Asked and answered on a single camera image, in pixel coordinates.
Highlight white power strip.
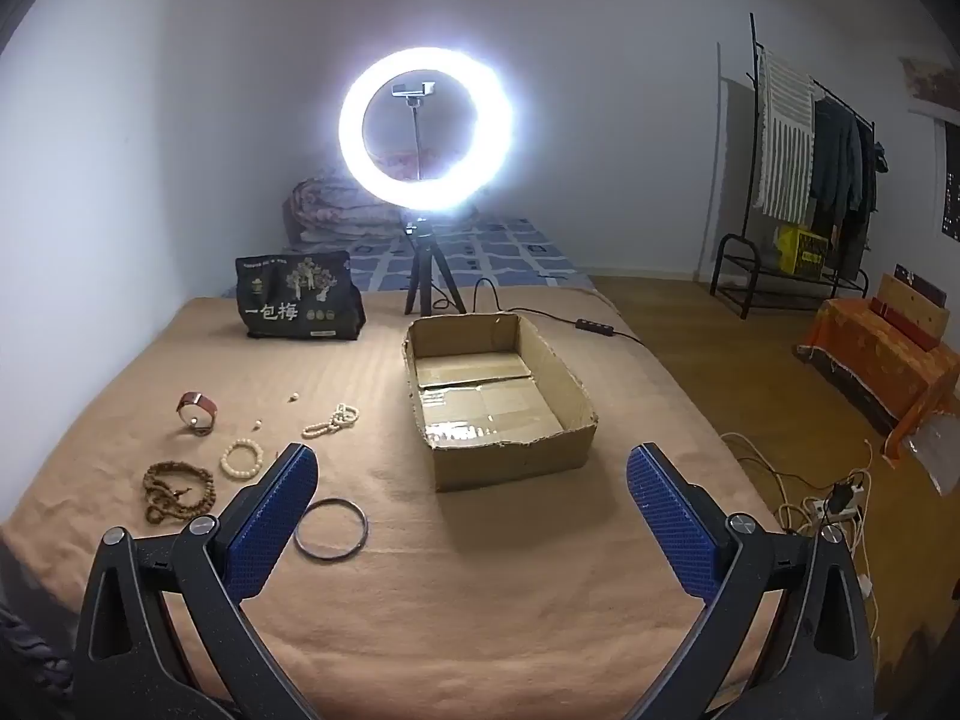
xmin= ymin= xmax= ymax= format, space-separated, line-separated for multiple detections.
xmin=802 ymin=484 xmax=863 ymax=533

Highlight clear plastic bag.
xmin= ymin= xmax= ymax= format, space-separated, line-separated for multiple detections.
xmin=906 ymin=416 xmax=960 ymax=497

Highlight white ring light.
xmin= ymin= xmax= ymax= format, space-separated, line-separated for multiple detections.
xmin=337 ymin=45 xmax=515 ymax=215

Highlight brown wooden bead necklace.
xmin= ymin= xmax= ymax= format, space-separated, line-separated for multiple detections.
xmin=142 ymin=463 xmax=218 ymax=526

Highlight cardboard box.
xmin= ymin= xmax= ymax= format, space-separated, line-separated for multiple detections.
xmin=403 ymin=311 xmax=599 ymax=494

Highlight dark wall chart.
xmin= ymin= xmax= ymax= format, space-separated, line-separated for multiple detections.
xmin=934 ymin=120 xmax=960 ymax=241

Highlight folded floral quilt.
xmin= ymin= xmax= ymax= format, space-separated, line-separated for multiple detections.
xmin=283 ymin=176 xmax=481 ymax=248

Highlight red strap wristwatch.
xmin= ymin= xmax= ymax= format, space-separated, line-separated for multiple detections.
xmin=177 ymin=391 xmax=220 ymax=434

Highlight wall poster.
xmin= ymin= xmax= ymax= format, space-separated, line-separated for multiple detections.
xmin=900 ymin=56 xmax=960 ymax=125

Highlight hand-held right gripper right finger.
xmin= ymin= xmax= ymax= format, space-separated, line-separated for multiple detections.
xmin=626 ymin=442 xmax=878 ymax=720

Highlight power strip with cables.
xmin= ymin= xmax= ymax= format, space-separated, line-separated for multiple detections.
xmin=720 ymin=431 xmax=880 ymax=601

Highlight black printed box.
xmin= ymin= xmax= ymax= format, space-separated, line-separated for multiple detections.
xmin=235 ymin=250 xmax=366 ymax=342

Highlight white bead bracelet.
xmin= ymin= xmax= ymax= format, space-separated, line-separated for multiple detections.
xmin=220 ymin=438 xmax=263 ymax=477

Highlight black metal chair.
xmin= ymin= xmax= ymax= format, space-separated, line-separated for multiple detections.
xmin=709 ymin=13 xmax=878 ymax=320

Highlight pearl necklace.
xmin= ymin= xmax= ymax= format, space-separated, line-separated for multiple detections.
xmin=302 ymin=403 xmax=359 ymax=438

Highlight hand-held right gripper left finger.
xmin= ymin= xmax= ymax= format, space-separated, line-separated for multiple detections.
xmin=73 ymin=442 xmax=320 ymax=720

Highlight dark hanging clothes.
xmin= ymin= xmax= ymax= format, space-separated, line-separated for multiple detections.
xmin=808 ymin=96 xmax=890 ymax=282

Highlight blue patterned bed sheet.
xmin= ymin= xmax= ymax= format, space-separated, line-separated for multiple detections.
xmin=221 ymin=216 xmax=593 ymax=297

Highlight white leaning board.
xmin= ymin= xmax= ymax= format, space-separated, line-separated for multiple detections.
xmin=697 ymin=41 xmax=752 ymax=280

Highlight black tripod stand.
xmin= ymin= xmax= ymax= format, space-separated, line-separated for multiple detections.
xmin=403 ymin=99 xmax=467 ymax=316

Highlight orange cloth covered table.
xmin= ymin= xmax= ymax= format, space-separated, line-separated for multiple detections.
xmin=795 ymin=296 xmax=960 ymax=458

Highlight dark metal bangle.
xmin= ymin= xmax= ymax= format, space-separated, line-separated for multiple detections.
xmin=293 ymin=497 xmax=369 ymax=562

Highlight striped white cloth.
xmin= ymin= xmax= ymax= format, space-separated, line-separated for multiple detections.
xmin=754 ymin=49 xmax=816 ymax=220

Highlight black cable with switch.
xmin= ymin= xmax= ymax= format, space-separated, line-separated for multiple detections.
xmin=472 ymin=277 xmax=646 ymax=350

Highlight flat cardboard carton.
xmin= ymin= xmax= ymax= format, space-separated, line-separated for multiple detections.
xmin=874 ymin=264 xmax=950 ymax=351

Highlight yellow box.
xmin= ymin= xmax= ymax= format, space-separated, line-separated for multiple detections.
xmin=775 ymin=223 xmax=832 ymax=276

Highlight grey knitted clothing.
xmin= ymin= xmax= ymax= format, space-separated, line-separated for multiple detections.
xmin=0 ymin=600 xmax=74 ymax=720

